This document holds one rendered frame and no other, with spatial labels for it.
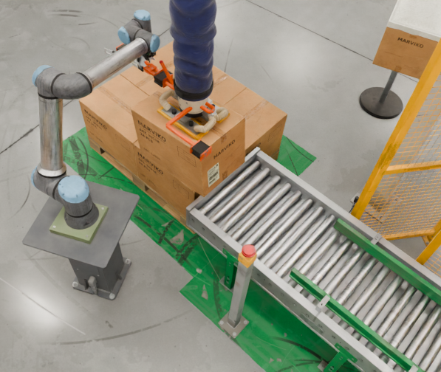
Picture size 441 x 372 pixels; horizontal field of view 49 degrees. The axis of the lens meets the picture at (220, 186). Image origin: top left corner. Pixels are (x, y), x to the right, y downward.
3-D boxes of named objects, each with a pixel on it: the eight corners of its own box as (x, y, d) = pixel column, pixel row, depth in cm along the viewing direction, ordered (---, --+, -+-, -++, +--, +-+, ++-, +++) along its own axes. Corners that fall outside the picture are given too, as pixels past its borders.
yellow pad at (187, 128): (209, 132, 286) (209, 126, 282) (197, 141, 282) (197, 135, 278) (168, 103, 299) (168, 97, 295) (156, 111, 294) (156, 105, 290)
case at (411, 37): (421, 80, 378) (443, 38, 345) (371, 63, 387) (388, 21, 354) (436, 37, 411) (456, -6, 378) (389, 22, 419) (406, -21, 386)
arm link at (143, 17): (128, 14, 264) (140, 5, 269) (131, 33, 275) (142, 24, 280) (142, 21, 262) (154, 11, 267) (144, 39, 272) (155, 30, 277)
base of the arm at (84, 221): (90, 232, 267) (87, 222, 260) (58, 224, 270) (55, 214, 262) (104, 206, 279) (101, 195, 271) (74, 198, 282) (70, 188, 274)
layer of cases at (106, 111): (279, 147, 393) (287, 114, 361) (193, 224, 348) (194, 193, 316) (176, 75, 436) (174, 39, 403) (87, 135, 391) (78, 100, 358)
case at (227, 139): (244, 162, 324) (245, 117, 293) (204, 197, 306) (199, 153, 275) (182, 122, 351) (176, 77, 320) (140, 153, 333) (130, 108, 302)
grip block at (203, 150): (211, 152, 264) (212, 146, 260) (201, 162, 260) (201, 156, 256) (200, 144, 267) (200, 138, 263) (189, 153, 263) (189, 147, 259)
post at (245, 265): (240, 322, 323) (257, 253, 242) (233, 329, 320) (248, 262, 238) (233, 315, 326) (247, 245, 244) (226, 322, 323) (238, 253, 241)
